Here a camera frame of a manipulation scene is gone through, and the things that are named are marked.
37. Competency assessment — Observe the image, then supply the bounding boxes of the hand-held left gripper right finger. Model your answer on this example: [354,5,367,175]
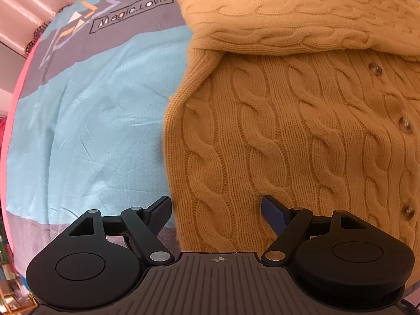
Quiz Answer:
[261,195,372,266]

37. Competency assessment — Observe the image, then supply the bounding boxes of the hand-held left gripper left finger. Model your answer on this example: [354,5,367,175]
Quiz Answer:
[68,196,175,266]

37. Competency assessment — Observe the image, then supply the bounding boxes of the mustard cable-knit cardigan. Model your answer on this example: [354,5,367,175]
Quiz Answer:
[163,0,420,253]

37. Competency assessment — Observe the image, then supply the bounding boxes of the blue grey printed bed sheet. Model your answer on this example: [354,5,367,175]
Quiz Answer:
[7,0,194,270]

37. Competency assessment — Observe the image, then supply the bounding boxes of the pink bed edge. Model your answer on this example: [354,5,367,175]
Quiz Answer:
[0,51,40,237]

